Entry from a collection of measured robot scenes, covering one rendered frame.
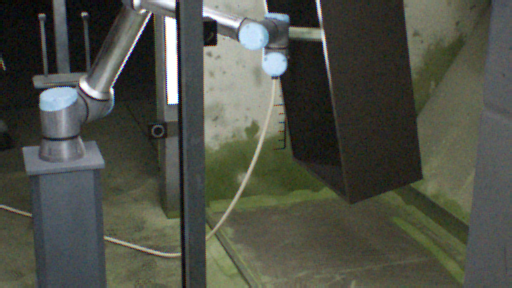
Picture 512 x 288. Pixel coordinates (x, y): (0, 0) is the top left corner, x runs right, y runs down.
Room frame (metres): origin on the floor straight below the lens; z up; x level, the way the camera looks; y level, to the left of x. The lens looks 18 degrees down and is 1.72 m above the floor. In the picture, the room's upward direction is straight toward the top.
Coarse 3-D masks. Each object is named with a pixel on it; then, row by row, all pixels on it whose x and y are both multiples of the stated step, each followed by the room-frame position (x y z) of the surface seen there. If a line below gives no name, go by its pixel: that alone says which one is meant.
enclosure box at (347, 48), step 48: (288, 0) 3.56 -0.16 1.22; (336, 0) 2.98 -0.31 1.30; (384, 0) 3.05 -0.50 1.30; (288, 48) 3.56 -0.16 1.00; (336, 48) 2.98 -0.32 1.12; (384, 48) 3.06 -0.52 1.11; (288, 96) 3.57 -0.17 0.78; (336, 96) 2.99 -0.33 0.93; (384, 96) 3.06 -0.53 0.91; (336, 144) 3.66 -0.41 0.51; (384, 144) 3.07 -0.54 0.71; (336, 192) 3.14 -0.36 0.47; (384, 192) 3.07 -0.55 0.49
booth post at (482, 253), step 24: (504, 0) 1.30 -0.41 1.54; (504, 24) 1.29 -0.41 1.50; (504, 48) 1.29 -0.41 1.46; (504, 72) 1.28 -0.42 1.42; (504, 96) 1.27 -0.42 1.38; (480, 120) 1.33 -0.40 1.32; (504, 120) 1.27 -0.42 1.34; (480, 144) 1.32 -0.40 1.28; (504, 144) 1.26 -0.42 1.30; (480, 168) 1.31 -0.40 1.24; (504, 168) 1.25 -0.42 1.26; (480, 192) 1.31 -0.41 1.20; (504, 192) 1.25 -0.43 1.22; (480, 216) 1.30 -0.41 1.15; (504, 216) 1.24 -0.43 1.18; (480, 240) 1.29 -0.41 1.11; (504, 240) 1.23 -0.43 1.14; (480, 264) 1.29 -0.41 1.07; (504, 264) 1.23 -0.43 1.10
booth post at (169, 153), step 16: (160, 16) 3.92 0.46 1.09; (160, 32) 3.93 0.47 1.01; (160, 48) 3.94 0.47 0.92; (160, 64) 3.96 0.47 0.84; (160, 80) 3.97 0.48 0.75; (160, 96) 3.98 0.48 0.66; (160, 112) 3.99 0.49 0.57; (176, 112) 3.91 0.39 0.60; (160, 144) 4.02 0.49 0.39; (176, 144) 3.91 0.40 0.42; (160, 160) 4.03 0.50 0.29; (176, 160) 3.91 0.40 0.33; (160, 176) 4.04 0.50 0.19; (176, 176) 3.91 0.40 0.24; (160, 192) 4.05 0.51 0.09; (176, 192) 3.91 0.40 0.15; (176, 208) 3.91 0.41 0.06
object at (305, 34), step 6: (294, 30) 3.10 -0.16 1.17; (300, 30) 3.10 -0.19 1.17; (306, 30) 3.10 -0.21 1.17; (312, 30) 3.10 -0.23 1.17; (318, 30) 3.09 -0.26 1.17; (294, 36) 3.10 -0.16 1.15; (300, 36) 3.10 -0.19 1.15; (306, 36) 3.09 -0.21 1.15; (312, 36) 3.09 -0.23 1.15; (318, 36) 3.09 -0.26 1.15; (276, 78) 3.11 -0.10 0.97
